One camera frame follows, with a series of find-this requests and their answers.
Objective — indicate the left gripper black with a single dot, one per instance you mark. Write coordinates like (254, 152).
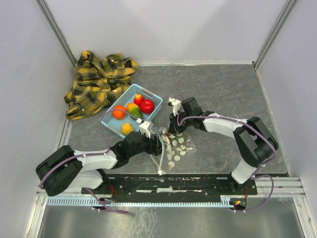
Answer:
(155, 146)

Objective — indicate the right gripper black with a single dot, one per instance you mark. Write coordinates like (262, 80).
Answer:
(173, 127)

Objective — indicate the small green fake fruit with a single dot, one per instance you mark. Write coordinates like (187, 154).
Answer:
(184, 138)

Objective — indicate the clear polka dot zip bag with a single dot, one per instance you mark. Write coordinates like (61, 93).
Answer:
(174, 152)

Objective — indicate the yellow orange fake fruit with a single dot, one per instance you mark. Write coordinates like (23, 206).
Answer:
(127, 128)

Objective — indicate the red fake apple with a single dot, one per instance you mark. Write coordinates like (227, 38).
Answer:
(147, 106)

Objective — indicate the green orange fake mango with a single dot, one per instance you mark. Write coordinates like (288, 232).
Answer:
(134, 110)

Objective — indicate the orange fake orange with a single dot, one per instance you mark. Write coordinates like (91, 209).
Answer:
(119, 112)

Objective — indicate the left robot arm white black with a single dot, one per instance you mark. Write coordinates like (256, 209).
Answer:
(68, 169)

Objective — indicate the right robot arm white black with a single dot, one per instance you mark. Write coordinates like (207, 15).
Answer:
(257, 146)

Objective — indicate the light blue plastic basket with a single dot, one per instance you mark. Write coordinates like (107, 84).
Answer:
(128, 97)

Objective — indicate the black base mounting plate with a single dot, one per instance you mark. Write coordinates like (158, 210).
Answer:
(142, 188)

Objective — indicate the yellow plaid shirt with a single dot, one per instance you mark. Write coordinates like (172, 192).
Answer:
(98, 83)

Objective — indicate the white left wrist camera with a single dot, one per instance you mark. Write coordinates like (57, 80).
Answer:
(145, 127)

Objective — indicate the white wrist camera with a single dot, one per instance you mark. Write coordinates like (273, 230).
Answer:
(176, 105)
(145, 127)

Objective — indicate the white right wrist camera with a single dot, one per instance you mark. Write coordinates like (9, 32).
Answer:
(176, 105)

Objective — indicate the aluminium frame rail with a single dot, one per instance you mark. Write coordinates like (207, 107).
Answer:
(47, 13)

